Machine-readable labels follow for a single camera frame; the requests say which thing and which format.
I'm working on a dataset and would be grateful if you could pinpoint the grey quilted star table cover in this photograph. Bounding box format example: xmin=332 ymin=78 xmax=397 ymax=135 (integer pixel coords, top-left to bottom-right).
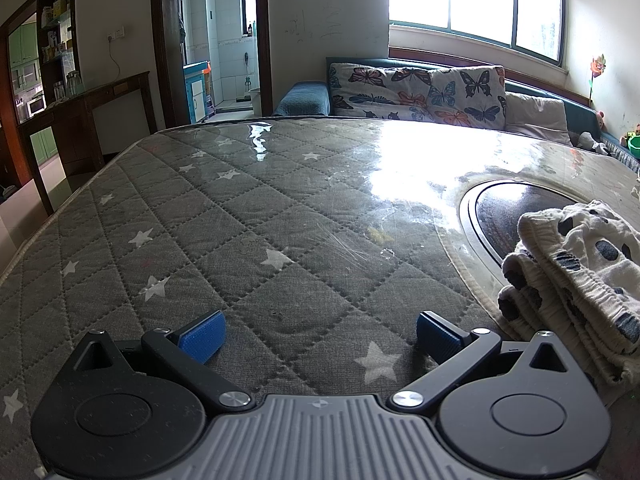
xmin=0 ymin=116 xmax=640 ymax=480

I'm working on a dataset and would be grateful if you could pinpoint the dark wooden console table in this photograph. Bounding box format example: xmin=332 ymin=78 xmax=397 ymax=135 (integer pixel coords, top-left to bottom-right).
xmin=20 ymin=71 xmax=158 ymax=216

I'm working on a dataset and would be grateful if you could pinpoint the dark wooden shelf unit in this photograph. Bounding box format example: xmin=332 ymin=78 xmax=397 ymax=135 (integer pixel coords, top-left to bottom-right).
xmin=0 ymin=0 xmax=83 ymax=126

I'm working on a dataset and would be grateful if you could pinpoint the dark wooden door frame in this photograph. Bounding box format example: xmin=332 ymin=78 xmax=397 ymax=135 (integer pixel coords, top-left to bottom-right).
xmin=150 ymin=0 xmax=273 ymax=128

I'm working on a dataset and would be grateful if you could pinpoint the green kitchen cabinet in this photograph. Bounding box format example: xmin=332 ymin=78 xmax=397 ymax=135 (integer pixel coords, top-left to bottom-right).
xmin=7 ymin=22 xmax=40 ymax=67

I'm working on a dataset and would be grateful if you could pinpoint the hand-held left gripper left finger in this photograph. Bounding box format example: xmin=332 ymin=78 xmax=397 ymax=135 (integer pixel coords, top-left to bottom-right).
xmin=74 ymin=310 xmax=252 ymax=409

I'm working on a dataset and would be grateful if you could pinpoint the butterfly print cushion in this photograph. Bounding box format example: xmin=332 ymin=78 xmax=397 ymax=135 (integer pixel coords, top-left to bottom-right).
xmin=329 ymin=62 xmax=507 ymax=128

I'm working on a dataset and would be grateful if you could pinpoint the grey plush toy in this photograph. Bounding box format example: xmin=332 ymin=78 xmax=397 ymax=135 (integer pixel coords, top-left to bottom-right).
xmin=577 ymin=132 xmax=611 ymax=156

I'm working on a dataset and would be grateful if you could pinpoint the grey pillow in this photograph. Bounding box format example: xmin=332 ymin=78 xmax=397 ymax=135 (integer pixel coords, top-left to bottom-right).
xmin=500 ymin=91 xmax=573 ymax=147

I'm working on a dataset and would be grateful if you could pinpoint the white spotted garment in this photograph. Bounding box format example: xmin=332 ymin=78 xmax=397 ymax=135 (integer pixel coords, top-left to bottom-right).
xmin=497 ymin=199 xmax=640 ymax=386

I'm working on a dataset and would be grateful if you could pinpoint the row of glass jars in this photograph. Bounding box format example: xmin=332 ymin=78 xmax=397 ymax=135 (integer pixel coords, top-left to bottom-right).
xmin=52 ymin=71 xmax=83 ymax=101

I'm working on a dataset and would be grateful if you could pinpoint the blue sofa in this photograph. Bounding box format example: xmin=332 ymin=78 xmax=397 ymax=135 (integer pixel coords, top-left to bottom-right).
xmin=272 ymin=56 xmax=640 ymax=171

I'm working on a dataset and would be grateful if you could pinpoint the round black induction cooktop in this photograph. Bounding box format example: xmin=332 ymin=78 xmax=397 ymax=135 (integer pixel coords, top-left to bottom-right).
xmin=459 ymin=180 xmax=601 ymax=266

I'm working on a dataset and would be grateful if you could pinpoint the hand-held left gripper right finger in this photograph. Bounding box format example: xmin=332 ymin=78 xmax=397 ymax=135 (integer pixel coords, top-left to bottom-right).
xmin=387 ymin=311 xmax=583 ymax=411

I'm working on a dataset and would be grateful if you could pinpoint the blue toy cabinet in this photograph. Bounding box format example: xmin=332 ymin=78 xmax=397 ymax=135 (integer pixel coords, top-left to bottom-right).
xmin=182 ymin=60 xmax=216 ymax=123

